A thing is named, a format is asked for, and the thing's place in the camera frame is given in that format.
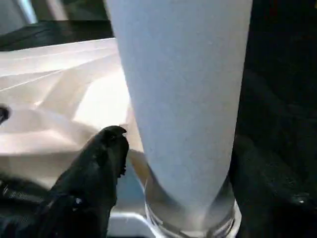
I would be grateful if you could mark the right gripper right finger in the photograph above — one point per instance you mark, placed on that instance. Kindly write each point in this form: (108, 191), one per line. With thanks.
(272, 193)

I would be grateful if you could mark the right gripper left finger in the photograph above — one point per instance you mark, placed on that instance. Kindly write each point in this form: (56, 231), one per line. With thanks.
(81, 188)

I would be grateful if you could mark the white plastic table top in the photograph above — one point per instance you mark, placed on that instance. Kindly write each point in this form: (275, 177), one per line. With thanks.
(62, 99)

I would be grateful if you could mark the white plastic table leg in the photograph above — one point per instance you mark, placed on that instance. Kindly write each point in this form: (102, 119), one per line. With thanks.
(183, 86)

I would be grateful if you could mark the black work mat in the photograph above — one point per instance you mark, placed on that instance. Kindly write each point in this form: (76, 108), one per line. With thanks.
(284, 62)

